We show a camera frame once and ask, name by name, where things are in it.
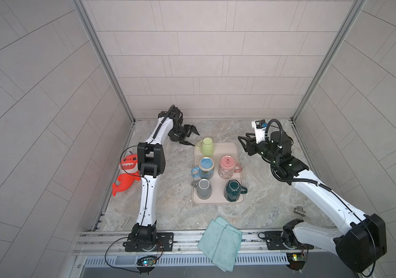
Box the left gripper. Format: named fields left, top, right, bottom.
left=168, top=124, right=198, bottom=145

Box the light green mug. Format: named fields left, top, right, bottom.
left=195, top=137, right=214, bottom=157

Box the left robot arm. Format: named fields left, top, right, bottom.
left=123, top=105, right=199, bottom=252

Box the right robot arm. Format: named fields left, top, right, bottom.
left=238, top=119, right=387, bottom=273

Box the pink ghost mug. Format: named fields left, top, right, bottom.
left=218, top=155, right=243, bottom=180

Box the blue butterfly mug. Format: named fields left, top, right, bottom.
left=191, top=157, right=215, bottom=180

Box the dark green mug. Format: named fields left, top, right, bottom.
left=224, top=180, right=248, bottom=202

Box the grey mug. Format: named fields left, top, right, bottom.
left=192, top=178, right=212, bottom=200

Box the beige tray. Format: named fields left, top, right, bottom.
left=192, top=142, right=245, bottom=205

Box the red shark plush toy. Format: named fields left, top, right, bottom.
left=112, top=154, right=141, bottom=196

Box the small metal fitting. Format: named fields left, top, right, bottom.
left=294, top=206, right=306, bottom=217

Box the teal folded cloth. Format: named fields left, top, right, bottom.
left=198, top=216, right=243, bottom=272

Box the right circuit board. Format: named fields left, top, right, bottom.
left=286, top=253, right=306, bottom=271

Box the circuit board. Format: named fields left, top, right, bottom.
left=136, top=256, right=157, bottom=267
left=286, top=253, right=306, bottom=271

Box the left circuit board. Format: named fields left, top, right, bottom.
left=136, top=256, right=157, bottom=267

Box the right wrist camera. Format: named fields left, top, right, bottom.
left=251, top=119, right=267, bottom=144

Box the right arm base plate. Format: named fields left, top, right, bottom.
left=264, top=231, right=314, bottom=250

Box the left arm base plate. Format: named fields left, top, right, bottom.
left=123, top=232, right=174, bottom=252

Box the left black cable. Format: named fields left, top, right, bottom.
left=104, top=145, right=157, bottom=274

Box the aluminium rail frame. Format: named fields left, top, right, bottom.
left=73, top=222, right=344, bottom=257

